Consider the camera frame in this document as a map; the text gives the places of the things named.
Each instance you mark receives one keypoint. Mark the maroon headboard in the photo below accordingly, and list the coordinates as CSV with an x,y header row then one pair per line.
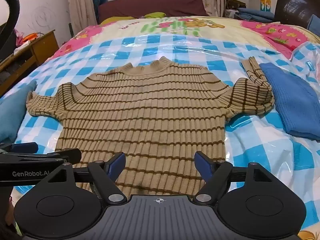
x,y
155,5

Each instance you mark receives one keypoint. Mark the pink item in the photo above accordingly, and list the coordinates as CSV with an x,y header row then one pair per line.
x,y
18,38

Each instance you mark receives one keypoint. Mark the blue checkered plastic sheet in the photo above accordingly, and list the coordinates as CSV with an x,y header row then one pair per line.
x,y
262,145

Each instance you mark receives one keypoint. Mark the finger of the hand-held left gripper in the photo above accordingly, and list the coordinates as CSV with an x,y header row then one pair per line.
x,y
50,155
25,147

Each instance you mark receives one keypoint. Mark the dark wooden headboard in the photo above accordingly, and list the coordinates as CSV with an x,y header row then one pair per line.
x,y
295,5

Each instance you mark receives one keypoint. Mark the folded blue clothes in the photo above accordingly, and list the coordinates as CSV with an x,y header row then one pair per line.
x,y
255,15

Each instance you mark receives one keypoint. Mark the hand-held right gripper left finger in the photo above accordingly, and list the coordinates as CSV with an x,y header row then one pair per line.
x,y
117,165

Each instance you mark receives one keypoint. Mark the wooden desk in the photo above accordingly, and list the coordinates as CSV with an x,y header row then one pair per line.
x,y
40,50

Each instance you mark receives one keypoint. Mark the dark bag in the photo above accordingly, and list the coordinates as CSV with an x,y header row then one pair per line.
x,y
235,6

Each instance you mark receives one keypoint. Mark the blue knitted garment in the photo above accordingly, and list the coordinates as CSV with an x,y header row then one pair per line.
x,y
292,105

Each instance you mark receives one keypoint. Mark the orange item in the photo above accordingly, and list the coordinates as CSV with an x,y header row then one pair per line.
x,y
31,37

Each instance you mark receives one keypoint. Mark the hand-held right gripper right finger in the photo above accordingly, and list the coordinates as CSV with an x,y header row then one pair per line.
x,y
203,166

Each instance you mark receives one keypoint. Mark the cartoon printed bedsheet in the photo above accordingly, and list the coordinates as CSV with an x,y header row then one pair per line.
x,y
120,31

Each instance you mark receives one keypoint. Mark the teal cloth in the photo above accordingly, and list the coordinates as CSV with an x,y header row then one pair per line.
x,y
12,112

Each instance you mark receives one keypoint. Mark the beige striped ribbed sweater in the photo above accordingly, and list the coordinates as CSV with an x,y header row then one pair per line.
x,y
140,110

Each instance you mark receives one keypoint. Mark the blue pillow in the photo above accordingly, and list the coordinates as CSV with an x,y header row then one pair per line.
x,y
314,25

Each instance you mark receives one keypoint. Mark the yellow-green pillow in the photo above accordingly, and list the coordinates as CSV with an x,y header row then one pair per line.
x,y
117,20
155,15

